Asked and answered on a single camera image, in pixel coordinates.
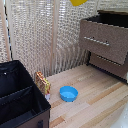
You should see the beige woven folding screen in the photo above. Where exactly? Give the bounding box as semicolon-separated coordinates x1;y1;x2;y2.
0;0;128;80

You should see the black fabric storage box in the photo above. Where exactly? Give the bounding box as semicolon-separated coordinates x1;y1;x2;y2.
0;59;52;128

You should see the silver bar drawer handle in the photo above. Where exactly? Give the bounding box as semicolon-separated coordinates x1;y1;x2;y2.
82;35;111;47

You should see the dark drawer cabinet frame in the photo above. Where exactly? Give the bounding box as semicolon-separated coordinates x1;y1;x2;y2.
86;9;128;83

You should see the orange snack box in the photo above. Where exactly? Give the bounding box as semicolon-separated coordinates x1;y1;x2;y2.
34;70;52;101

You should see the yellow plastic bowl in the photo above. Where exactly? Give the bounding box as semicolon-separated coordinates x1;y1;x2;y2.
68;0;89;7

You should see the blue plastic bowl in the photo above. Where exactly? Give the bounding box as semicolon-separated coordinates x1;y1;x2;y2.
59;85;79;103

